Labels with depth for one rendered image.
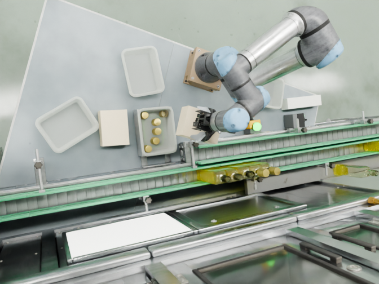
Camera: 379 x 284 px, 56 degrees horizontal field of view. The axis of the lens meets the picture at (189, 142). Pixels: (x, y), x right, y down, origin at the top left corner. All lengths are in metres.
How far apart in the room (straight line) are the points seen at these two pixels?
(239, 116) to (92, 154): 0.81
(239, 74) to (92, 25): 0.84
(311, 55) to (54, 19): 1.10
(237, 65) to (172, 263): 0.65
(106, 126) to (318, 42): 0.94
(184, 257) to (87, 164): 0.75
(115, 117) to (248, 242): 0.81
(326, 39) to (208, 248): 0.84
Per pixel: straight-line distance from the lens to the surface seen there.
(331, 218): 1.42
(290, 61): 1.47
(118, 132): 1.63
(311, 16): 1.38
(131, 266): 1.10
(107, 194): 1.58
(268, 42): 1.25
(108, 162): 1.70
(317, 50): 1.41
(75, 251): 1.23
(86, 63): 1.72
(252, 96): 1.18
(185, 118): 1.41
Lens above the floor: 2.42
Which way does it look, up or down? 68 degrees down
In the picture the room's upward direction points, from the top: 91 degrees clockwise
